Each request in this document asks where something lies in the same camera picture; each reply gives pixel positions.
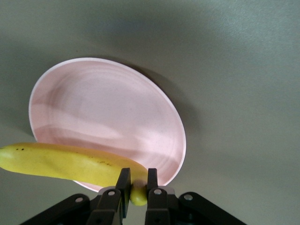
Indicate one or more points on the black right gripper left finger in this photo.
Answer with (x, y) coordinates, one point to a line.
(110, 206)

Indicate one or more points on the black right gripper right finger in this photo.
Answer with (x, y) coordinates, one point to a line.
(159, 208)

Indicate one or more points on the yellow banana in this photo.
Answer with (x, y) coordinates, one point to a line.
(58, 161)

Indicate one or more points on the pink plate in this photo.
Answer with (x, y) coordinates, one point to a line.
(105, 112)

